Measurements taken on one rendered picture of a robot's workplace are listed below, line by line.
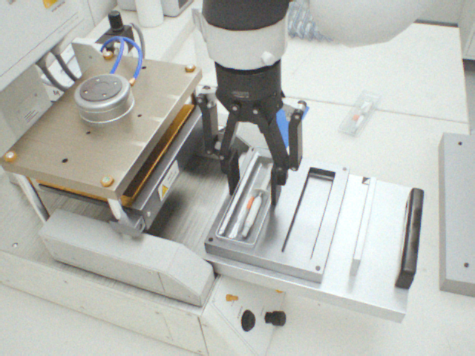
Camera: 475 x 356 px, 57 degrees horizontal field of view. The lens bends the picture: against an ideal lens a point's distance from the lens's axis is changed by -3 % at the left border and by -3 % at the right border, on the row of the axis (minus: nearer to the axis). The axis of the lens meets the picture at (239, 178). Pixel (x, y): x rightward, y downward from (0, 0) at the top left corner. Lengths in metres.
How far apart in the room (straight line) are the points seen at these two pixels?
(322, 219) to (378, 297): 0.14
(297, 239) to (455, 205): 0.44
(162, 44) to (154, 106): 0.79
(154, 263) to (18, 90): 0.34
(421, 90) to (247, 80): 0.90
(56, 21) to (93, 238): 0.34
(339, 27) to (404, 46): 1.15
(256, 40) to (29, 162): 0.34
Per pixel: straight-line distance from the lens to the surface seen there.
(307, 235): 0.64
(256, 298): 0.76
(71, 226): 0.68
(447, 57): 1.51
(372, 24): 0.38
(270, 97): 0.52
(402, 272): 0.60
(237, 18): 0.44
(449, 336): 0.88
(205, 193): 0.76
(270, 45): 0.47
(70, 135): 0.65
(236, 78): 0.49
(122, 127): 0.63
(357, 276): 0.63
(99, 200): 0.66
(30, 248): 0.78
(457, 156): 1.09
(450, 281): 0.89
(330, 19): 0.38
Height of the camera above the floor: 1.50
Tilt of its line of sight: 47 degrees down
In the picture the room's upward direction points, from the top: 4 degrees counter-clockwise
